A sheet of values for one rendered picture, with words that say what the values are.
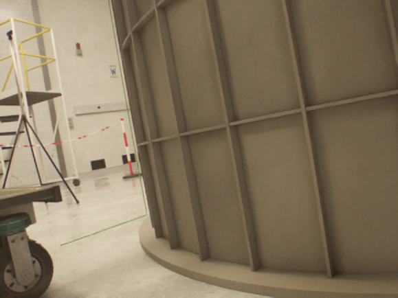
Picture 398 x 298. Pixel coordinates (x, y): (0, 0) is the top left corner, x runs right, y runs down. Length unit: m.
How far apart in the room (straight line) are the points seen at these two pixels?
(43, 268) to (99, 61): 8.38
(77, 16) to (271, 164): 8.93
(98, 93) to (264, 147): 8.35
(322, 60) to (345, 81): 0.07
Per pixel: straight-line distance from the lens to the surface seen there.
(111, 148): 8.94
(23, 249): 1.08
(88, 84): 9.03
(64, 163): 8.45
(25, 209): 1.23
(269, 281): 0.85
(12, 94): 5.58
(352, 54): 0.78
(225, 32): 0.89
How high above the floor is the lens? 0.37
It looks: 2 degrees down
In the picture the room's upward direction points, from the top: 10 degrees counter-clockwise
